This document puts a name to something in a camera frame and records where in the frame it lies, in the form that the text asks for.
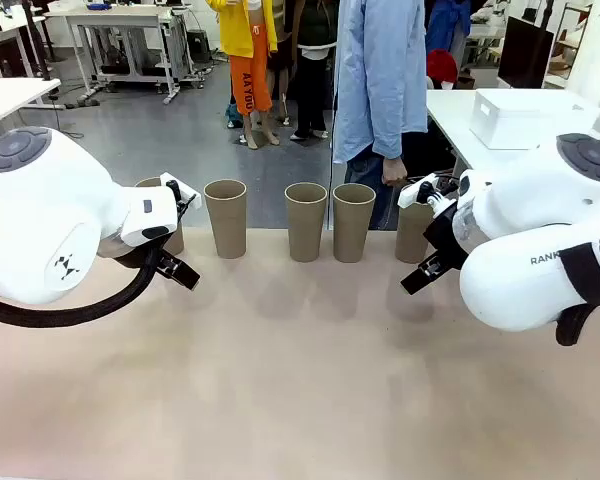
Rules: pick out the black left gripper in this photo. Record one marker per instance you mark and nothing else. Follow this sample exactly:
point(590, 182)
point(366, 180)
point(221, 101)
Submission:
point(137, 254)

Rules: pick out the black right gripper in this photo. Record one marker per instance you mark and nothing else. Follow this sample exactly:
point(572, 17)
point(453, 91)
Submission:
point(442, 240)

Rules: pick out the brown paper cup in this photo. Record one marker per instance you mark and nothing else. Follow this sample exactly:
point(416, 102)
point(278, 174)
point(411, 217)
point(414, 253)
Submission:
point(354, 230)
point(411, 235)
point(226, 225)
point(176, 240)
point(306, 230)

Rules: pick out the white plastic basket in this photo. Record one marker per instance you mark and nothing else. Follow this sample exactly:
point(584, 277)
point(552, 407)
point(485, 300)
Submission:
point(520, 117)

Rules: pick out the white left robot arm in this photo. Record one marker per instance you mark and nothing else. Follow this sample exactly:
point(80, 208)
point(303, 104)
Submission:
point(45, 215)

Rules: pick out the person's left forearm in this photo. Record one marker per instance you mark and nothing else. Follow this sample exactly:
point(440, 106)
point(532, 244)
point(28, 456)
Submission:
point(400, 130)

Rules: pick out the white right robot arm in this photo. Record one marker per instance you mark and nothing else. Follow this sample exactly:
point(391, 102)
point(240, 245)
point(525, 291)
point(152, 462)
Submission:
point(520, 225)

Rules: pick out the person's left hand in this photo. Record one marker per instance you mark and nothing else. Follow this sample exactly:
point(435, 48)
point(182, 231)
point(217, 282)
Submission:
point(394, 171)

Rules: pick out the large white table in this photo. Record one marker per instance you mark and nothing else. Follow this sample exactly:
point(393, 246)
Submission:
point(455, 115)

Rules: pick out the person in blue shirt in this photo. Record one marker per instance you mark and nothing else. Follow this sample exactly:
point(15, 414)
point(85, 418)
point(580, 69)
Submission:
point(365, 75)

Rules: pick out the mannequin yellow jacket orange trousers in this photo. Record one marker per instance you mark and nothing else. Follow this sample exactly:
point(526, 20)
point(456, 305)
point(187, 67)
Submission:
point(250, 75)

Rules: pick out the black computer tower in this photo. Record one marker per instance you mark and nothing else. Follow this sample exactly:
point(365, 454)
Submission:
point(198, 46)

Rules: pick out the mannequin in black clothes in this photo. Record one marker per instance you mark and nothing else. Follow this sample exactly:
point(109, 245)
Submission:
point(310, 75)

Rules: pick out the small white side table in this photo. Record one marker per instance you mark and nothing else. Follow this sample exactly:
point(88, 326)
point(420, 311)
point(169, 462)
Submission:
point(10, 97)

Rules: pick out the black monitor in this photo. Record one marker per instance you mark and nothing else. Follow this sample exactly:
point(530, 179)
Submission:
point(525, 50)

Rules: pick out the blue hanging jacket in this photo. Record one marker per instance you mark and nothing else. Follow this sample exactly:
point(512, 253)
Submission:
point(447, 25)

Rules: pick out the wooden shelf with cardboard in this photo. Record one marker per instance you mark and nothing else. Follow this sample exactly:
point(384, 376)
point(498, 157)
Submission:
point(570, 45)

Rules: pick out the black stand pole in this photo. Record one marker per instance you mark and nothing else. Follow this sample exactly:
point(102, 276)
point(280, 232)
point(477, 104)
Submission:
point(36, 40)

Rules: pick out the black tripod pole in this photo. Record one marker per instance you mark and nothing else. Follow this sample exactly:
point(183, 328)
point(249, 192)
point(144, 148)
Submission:
point(547, 12)

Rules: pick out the white desk with dark drawers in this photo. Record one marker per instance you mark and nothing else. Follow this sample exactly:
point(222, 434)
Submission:
point(5, 30)

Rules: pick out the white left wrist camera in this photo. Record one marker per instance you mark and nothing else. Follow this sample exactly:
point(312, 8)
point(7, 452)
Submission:
point(187, 200)

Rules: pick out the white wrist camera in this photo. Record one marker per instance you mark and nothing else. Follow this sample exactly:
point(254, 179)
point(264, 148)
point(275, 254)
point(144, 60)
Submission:
point(187, 200)
point(412, 192)

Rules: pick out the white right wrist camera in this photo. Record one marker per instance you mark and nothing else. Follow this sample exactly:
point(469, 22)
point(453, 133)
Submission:
point(412, 192)

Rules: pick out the grey frame workshop desk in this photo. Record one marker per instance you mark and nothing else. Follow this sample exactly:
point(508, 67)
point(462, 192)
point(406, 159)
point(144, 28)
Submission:
point(110, 17)

